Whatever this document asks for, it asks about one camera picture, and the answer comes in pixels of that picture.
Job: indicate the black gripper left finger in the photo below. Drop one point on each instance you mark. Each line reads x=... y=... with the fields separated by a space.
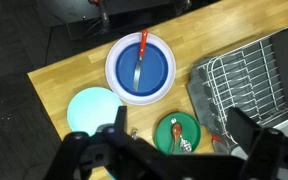
x=121 y=117

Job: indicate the light blue plate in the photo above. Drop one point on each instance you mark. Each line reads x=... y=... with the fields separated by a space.
x=92 y=110

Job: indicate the large lavender plate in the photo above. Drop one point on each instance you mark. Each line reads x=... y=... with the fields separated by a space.
x=112 y=71

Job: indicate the black cart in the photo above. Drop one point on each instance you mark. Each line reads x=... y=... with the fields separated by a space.
x=84 y=16

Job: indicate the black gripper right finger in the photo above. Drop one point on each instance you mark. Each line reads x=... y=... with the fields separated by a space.
x=244 y=128

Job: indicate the green plate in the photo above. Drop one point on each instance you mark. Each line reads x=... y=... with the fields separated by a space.
x=192 y=130

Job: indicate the small red clip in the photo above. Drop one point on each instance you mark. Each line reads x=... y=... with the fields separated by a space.
x=216 y=137

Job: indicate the dark blue plate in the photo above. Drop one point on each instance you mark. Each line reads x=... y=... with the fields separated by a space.
x=154 y=71

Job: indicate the silver metal spoon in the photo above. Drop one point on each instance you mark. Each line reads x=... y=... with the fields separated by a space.
x=134 y=134
x=185 y=145

